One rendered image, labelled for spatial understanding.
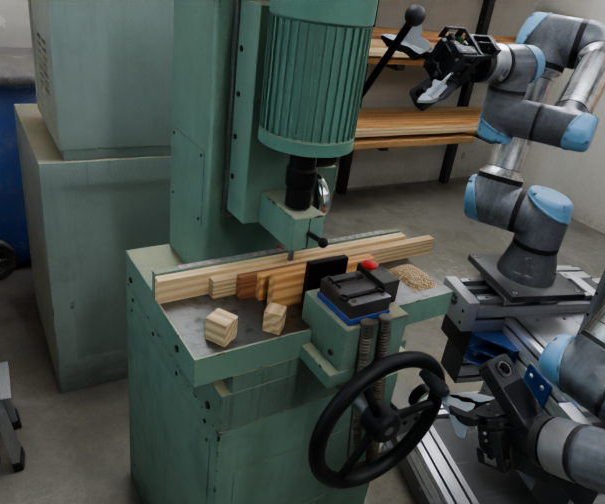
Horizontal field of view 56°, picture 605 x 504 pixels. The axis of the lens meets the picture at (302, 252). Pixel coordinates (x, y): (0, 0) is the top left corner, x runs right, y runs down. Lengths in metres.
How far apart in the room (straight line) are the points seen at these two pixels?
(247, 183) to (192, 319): 0.29
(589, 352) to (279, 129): 0.59
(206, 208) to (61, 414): 1.17
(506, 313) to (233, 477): 0.82
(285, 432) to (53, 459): 1.03
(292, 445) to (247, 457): 0.11
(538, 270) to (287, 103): 0.86
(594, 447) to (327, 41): 0.68
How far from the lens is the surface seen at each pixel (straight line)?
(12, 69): 2.64
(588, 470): 0.80
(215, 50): 1.14
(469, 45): 1.13
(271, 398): 1.11
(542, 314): 1.68
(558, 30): 1.57
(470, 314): 1.54
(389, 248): 1.31
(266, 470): 1.26
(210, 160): 1.20
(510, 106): 1.25
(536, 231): 1.54
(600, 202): 4.55
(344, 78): 0.97
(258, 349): 1.01
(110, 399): 2.23
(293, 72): 0.96
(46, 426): 2.18
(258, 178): 1.15
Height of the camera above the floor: 1.51
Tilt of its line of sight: 28 degrees down
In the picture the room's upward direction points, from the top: 8 degrees clockwise
